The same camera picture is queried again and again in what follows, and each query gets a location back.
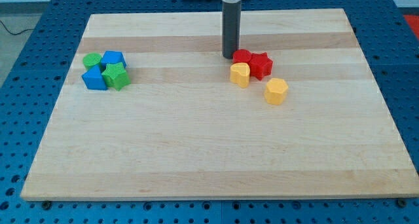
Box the green star block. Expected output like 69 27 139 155
101 62 131 91

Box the red cylinder block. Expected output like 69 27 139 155
232 49 252 64

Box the blue triangle block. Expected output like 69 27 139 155
82 65 107 90

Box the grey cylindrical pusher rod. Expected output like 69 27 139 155
222 0 242 59

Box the red star block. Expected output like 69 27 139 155
249 52 273 81

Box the yellow hexagon block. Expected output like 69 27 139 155
264 78 289 105

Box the green cylinder block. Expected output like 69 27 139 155
82 52 101 70

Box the blue pentagon block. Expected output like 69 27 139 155
100 50 127 68

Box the wooden board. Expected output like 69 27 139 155
21 9 418 201

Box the yellow heart block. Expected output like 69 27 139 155
230 62 250 88

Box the black cable on floor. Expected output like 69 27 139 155
0 20 35 36

